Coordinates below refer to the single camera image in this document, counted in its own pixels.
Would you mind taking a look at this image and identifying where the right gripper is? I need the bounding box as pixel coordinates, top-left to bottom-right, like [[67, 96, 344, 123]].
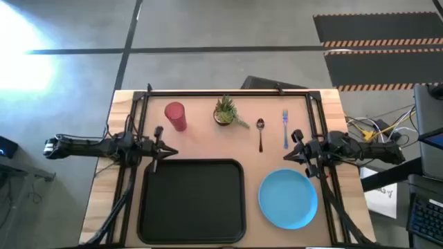
[[283, 129, 325, 179]]

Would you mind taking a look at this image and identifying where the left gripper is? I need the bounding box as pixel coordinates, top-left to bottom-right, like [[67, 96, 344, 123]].
[[138, 126, 179, 173]]

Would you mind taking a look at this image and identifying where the iridescent blue fork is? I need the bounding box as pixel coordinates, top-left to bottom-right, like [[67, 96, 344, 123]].
[[282, 109, 289, 150]]

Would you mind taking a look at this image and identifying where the pink faceted plastic cup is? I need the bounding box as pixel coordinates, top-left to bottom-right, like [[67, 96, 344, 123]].
[[163, 101, 188, 132]]

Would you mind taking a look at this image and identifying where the blue plastic plate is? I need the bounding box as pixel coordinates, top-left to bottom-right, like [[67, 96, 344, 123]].
[[257, 168, 318, 230]]

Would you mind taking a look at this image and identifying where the metal spoon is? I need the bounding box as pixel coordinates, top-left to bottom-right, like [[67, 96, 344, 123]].
[[256, 118, 266, 154]]

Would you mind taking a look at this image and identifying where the black plastic tray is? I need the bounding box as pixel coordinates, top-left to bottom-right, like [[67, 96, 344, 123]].
[[136, 158, 247, 246]]

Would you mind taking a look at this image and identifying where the small potted succulent plant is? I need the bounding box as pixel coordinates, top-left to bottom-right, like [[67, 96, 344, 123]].
[[213, 95, 251, 129]]

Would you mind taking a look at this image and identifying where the black chair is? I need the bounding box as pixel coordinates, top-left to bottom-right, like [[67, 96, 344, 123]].
[[240, 75, 309, 91]]

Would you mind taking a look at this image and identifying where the black power adapter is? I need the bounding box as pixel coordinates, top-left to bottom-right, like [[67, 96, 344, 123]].
[[375, 119, 399, 139]]

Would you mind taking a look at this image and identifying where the white paper sheet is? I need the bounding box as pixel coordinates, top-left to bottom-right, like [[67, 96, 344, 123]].
[[359, 167, 399, 219]]

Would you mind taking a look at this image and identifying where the black desk bar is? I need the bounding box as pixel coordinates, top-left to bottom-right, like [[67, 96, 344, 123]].
[[361, 157, 423, 193]]

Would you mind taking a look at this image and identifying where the black hazard-striped floor mat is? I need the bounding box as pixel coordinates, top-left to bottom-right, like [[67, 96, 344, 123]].
[[313, 12, 443, 48], [323, 48, 443, 92]]

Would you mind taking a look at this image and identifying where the grey computer case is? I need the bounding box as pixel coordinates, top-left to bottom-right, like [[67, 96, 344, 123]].
[[413, 84, 443, 181]]

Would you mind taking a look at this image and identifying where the black keyboard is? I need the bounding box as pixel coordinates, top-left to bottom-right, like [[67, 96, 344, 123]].
[[406, 195, 443, 246]]

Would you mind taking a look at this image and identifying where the black device with blue light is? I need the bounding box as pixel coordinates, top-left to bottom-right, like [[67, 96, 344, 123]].
[[0, 135, 19, 159]]

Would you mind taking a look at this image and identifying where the white cable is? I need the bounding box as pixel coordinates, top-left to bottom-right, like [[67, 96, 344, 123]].
[[345, 116, 381, 132]]

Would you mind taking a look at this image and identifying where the yellow cable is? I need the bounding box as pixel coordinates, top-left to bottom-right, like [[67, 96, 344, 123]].
[[355, 109, 417, 140]]

